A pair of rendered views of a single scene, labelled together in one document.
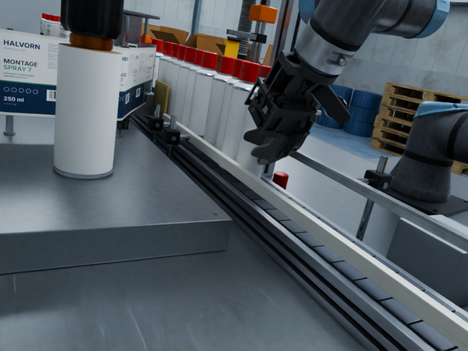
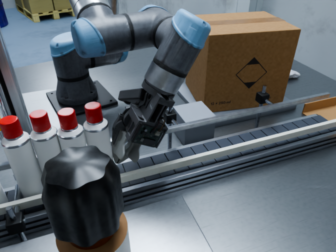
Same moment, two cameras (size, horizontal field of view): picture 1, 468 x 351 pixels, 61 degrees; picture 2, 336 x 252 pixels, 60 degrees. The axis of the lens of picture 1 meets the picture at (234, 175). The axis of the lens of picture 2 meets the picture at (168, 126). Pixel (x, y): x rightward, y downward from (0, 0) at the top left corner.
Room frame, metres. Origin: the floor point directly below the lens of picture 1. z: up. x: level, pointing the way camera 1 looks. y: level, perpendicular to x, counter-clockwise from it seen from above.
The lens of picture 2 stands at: (0.46, 0.44, 1.38)
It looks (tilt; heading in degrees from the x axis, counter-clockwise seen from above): 34 degrees down; 281
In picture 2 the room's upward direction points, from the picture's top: straight up
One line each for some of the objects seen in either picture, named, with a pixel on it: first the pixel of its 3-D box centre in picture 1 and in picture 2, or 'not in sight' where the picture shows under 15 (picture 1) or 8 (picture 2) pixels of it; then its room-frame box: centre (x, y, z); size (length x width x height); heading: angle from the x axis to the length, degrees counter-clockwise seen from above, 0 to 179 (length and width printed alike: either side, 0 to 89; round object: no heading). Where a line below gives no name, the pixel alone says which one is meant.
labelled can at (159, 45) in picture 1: (153, 74); not in sight; (1.22, 0.30, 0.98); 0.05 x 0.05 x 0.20
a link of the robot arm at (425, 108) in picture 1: (440, 128); (71, 53); (0.98, -0.47, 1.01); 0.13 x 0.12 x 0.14; 38
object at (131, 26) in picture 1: (129, 63); not in sight; (1.12, 0.34, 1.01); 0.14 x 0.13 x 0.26; 32
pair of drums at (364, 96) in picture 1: (348, 109); not in sight; (7.41, -1.84, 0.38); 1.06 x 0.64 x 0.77; 42
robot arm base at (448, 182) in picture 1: (422, 172); (75, 84); (0.98, -0.47, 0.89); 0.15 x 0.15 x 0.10
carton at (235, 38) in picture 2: not in sight; (235, 59); (0.40, -0.58, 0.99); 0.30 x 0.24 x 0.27; 23
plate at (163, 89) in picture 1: (160, 99); not in sight; (1.04, 0.23, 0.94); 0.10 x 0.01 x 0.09; 32
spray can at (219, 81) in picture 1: (220, 106); (23, 161); (0.83, 0.05, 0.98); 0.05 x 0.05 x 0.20
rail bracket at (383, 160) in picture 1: (359, 208); (173, 133); (0.56, -0.19, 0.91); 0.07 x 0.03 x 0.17; 122
